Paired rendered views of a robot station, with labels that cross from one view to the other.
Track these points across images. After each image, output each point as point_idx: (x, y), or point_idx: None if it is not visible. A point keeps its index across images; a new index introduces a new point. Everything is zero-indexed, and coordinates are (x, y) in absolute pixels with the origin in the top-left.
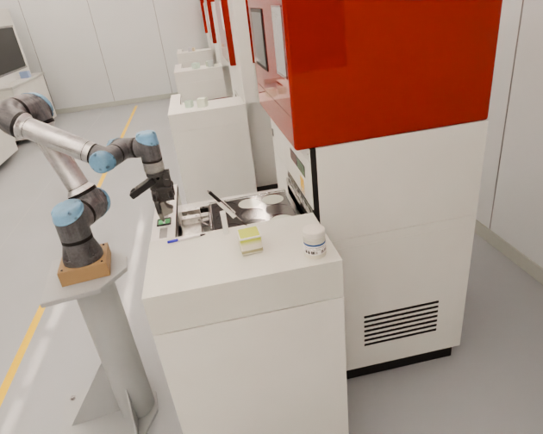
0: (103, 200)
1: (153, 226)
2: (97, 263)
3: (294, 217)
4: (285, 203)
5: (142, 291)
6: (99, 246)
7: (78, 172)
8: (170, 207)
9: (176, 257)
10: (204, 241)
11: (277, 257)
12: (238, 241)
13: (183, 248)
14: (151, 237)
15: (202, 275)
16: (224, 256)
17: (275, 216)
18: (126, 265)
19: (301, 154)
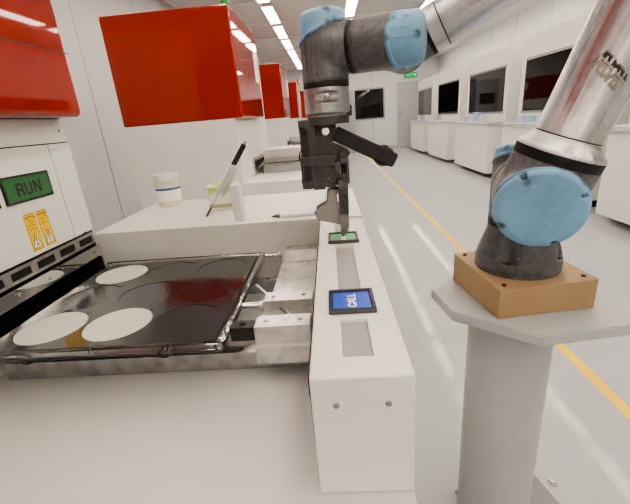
0: (495, 189)
1: (364, 235)
2: (468, 252)
3: (128, 229)
4: (53, 307)
5: (352, 190)
6: (481, 249)
7: (552, 91)
8: (323, 215)
9: (318, 204)
10: (276, 213)
11: (207, 203)
12: (233, 212)
13: (308, 209)
14: (362, 222)
15: (291, 196)
16: (260, 204)
17: (120, 281)
18: (434, 292)
19: (24, 153)
